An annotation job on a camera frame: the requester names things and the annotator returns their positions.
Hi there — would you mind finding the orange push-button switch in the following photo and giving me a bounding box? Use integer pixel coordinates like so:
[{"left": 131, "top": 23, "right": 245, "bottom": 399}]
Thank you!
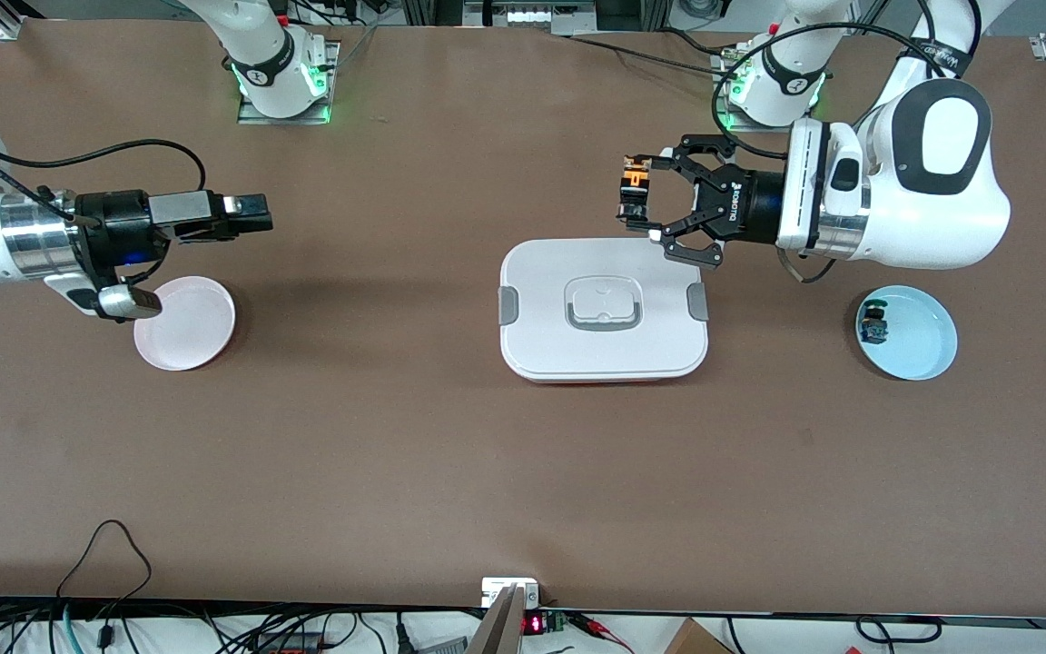
[{"left": 616, "top": 154, "right": 656, "bottom": 228}]

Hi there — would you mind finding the white lidded storage box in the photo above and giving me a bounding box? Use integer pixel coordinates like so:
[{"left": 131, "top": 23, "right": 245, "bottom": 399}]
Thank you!
[{"left": 498, "top": 238, "right": 710, "bottom": 384}]

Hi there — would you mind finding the brown cardboard box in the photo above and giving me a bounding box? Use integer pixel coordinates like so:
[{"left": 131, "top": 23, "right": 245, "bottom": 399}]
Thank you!
[{"left": 664, "top": 618, "right": 735, "bottom": 654}]

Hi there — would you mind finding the pale pink round plate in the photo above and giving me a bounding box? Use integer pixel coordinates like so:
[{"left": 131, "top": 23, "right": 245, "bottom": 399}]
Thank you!
[{"left": 133, "top": 275, "right": 237, "bottom": 372}]

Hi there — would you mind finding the small dark blue part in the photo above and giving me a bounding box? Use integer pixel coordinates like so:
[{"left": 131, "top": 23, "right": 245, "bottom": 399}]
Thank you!
[{"left": 857, "top": 300, "right": 891, "bottom": 346}]

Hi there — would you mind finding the light blue round plate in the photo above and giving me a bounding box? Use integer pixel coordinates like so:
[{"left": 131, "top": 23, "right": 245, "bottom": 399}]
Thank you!
[{"left": 855, "top": 284, "right": 959, "bottom": 382}]

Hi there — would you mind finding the white power strip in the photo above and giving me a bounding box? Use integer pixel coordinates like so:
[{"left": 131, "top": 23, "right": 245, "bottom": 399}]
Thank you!
[{"left": 462, "top": 0, "right": 598, "bottom": 35}]

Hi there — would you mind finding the red clip lead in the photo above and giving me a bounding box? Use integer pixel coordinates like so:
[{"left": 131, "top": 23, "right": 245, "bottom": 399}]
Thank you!
[{"left": 568, "top": 613, "right": 635, "bottom": 651}]

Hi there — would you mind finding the white socket block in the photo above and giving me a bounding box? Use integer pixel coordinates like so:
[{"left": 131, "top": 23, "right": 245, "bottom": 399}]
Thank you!
[{"left": 481, "top": 578, "right": 540, "bottom": 608}]

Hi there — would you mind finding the aluminium profile bar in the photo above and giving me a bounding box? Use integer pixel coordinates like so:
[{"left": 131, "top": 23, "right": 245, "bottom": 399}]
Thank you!
[{"left": 467, "top": 584, "right": 527, "bottom": 654}]

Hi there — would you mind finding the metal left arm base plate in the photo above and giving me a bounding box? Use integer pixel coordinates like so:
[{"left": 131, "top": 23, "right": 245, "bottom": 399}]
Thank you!
[{"left": 712, "top": 50, "right": 814, "bottom": 134}]

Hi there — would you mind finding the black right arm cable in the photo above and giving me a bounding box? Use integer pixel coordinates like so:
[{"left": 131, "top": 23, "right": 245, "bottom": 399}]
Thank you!
[{"left": 0, "top": 86, "right": 208, "bottom": 223}]

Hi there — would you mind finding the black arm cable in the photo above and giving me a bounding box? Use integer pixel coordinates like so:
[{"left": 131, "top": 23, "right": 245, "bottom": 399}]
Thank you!
[
  {"left": 710, "top": 0, "right": 982, "bottom": 163},
  {"left": 0, "top": 86, "right": 208, "bottom": 223}
]

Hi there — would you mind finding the black cable across table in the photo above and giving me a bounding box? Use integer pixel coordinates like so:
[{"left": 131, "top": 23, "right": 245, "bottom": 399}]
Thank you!
[{"left": 559, "top": 32, "right": 742, "bottom": 78}]

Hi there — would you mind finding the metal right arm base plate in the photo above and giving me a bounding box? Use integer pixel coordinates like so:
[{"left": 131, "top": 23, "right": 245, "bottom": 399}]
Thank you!
[{"left": 237, "top": 38, "right": 342, "bottom": 126}]

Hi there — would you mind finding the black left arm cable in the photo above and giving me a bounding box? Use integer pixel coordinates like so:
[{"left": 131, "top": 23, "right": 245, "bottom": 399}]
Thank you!
[{"left": 710, "top": 0, "right": 982, "bottom": 163}]

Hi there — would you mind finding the black looped cable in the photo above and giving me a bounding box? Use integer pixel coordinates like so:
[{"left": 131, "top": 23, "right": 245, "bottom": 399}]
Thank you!
[{"left": 55, "top": 519, "right": 153, "bottom": 605}]

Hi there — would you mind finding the black coiled cable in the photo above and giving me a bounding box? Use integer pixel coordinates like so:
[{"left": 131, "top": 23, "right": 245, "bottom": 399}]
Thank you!
[{"left": 854, "top": 616, "right": 943, "bottom": 644}]

